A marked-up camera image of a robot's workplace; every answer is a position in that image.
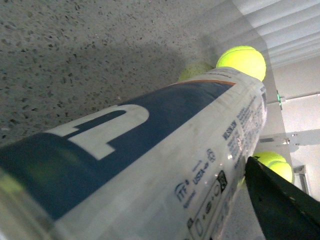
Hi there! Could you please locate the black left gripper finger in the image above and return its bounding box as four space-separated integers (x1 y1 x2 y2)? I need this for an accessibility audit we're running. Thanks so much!
245 157 320 240

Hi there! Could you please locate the Wilson 3 tennis ball far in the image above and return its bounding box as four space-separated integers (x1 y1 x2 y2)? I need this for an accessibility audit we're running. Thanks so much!
253 151 287 167

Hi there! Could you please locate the Head Team tennis ball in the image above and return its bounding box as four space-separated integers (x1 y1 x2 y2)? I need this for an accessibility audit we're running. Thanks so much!
258 160 294 184

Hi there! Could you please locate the white pleated curtain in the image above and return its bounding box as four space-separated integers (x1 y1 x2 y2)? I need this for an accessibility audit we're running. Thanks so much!
233 0 320 69

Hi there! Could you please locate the plain yellow tennis ball right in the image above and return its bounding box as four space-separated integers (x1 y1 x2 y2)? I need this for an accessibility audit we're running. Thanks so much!
216 45 267 82

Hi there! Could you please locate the clear Wilson tennis ball can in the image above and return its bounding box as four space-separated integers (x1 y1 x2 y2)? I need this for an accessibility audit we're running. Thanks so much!
0 67 267 240

